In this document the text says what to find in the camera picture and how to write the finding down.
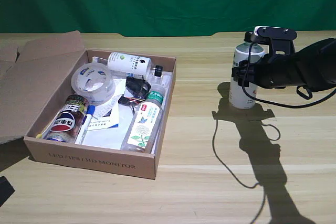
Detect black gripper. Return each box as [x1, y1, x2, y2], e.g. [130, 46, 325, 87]
[232, 52, 308, 89]

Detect white bottle black cap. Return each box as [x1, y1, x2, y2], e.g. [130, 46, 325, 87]
[228, 31, 266, 110]
[107, 51, 164, 79]

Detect clear bottle green cap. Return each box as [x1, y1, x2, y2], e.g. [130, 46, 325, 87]
[120, 84, 166, 154]

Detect dark Pepsi bottle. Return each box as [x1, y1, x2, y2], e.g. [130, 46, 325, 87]
[43, 94, 91, 143]

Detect brown cardboard box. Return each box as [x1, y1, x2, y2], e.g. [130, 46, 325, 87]
[0, 30, 177, 180]

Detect black robot arm with sleeve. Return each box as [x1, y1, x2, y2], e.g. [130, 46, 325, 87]
[288, 37, 336, 100]

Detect green backdrop cloth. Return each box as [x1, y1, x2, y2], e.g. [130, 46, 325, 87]
[0, 0, 336, 38]

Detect white receipt slip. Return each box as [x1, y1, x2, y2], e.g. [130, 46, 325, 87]
[93, 95, 120, 120]

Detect white leaflet blue print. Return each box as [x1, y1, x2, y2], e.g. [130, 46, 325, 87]
[88, 103, 121, 131]

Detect clear tape roll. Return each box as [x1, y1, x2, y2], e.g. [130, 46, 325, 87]
[70, 63, 116, 105]

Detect white paper sheet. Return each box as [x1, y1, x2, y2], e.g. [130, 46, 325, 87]
[75, 119, 158, 153]

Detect white marker blue cap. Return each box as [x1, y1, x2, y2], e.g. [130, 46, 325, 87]
[75, 105, 97, 145]

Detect yellow tipped stick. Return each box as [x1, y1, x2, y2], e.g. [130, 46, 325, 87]
[36, 123, 53, 139]

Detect black flat object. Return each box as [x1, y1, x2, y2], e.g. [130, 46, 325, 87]
[0, 175, 16, 207]

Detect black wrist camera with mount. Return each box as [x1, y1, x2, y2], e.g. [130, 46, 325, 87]
[253, 26, 298, 57]

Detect black cable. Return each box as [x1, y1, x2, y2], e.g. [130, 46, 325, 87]
[241, 41, 336, 109]

